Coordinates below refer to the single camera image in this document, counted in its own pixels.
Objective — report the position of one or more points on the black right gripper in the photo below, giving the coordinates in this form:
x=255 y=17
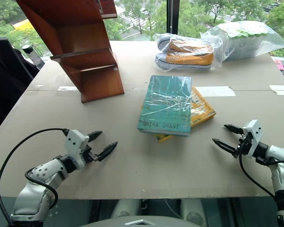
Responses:
x=243 y=145

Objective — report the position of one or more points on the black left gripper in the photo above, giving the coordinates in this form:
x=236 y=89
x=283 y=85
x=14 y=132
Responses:
x=89 y=156

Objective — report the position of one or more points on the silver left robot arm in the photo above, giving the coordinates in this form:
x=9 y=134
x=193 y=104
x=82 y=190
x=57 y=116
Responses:
x=42 y=175

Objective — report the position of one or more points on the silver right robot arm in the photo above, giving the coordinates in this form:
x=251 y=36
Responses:
x=282 y=170

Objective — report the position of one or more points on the yellow book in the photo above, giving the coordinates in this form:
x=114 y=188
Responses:
x=202 y=111

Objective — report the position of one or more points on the brown wooden shelf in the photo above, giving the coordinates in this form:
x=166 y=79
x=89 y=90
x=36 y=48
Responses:
x=94 y=80

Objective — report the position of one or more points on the teal plastic-wrapped book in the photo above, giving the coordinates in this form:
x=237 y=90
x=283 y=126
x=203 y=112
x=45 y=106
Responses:
x=165 y=106

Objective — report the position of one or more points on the wide white tape patch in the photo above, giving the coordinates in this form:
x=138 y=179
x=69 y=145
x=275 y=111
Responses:
x=215 y=91

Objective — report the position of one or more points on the small white tape strip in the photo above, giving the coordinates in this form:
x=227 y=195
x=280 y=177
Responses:
x=67 y=88

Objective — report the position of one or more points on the white rounded robot leg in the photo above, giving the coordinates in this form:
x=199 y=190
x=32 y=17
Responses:
x=194 y=212
x=125 y=208

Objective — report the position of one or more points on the grey robot torso plate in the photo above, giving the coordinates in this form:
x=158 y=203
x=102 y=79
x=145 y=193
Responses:
x=137 y=222

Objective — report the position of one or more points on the orange canvas sneaker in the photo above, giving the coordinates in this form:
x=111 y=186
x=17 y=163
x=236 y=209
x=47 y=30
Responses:
x=184 y=46
x=191 y=59

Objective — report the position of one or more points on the pink card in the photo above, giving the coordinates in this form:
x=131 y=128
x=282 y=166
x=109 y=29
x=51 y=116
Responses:
x=279 y=65

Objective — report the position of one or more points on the clear plastic shoe bag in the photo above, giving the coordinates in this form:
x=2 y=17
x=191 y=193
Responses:
x=216 y=50

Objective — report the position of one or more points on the white green items bundle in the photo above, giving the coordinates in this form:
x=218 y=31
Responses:
x=245 y=41

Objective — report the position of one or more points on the large clear plastic bag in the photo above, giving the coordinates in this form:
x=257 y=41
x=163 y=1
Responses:
x=272 y=40

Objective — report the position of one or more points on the clear black-capped water bottle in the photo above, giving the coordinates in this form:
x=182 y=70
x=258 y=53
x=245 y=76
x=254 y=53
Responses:
x=34 y=58

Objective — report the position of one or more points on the black backpack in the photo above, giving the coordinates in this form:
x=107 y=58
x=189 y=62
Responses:
x=7 y=80

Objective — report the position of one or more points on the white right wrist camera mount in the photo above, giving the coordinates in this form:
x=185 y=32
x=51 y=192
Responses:
x=253 y=132

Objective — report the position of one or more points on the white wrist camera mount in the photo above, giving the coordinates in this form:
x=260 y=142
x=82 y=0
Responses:
x=253 y=132
x=73 y=142

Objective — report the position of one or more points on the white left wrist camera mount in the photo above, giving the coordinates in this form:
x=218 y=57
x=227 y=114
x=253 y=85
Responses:
x=73 y=142

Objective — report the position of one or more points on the dark window frame post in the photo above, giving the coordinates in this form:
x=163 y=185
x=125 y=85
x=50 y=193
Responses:
x=172 y=16

